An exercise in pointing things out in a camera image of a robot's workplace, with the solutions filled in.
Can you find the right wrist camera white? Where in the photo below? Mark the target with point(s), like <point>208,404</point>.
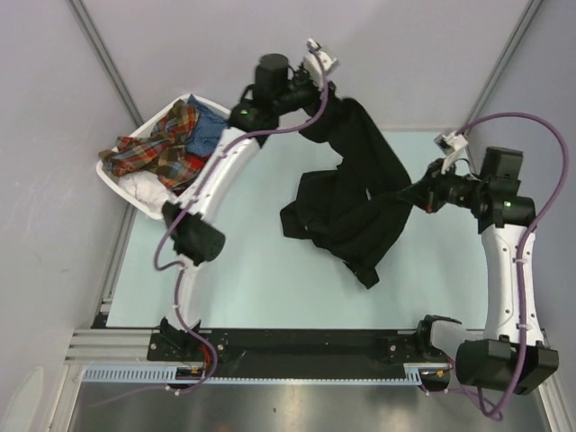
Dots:
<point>453,145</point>

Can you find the white shirt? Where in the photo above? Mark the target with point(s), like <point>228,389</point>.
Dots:
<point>146,188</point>

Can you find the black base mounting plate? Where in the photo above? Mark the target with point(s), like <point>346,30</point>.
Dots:
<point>299,354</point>

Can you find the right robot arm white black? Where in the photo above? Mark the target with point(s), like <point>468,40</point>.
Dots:
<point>511,350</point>

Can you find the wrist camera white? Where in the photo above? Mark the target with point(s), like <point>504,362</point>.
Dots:
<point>453,145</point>
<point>319,62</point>

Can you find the white slotted cable duct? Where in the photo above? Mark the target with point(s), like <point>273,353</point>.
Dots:
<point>410,375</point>

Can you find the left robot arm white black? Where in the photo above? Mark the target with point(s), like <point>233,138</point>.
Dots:
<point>277,107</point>

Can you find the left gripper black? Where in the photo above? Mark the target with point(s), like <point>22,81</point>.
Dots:
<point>316,92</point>

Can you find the black long sleeve shirt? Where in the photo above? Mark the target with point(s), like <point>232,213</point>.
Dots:
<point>354,210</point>

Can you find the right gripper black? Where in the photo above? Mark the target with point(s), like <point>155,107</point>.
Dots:
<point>427,193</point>

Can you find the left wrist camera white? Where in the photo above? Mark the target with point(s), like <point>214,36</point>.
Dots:
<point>319,62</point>

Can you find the plaid long sleeve shirt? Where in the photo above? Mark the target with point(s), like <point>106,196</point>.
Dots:
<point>162,152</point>

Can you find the red shirt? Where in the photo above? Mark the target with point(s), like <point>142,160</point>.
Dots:
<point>196,163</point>

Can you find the white laundry basket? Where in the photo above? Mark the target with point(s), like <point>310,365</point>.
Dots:
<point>144,131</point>

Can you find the blue shirt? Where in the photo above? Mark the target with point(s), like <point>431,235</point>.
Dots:
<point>207,130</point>

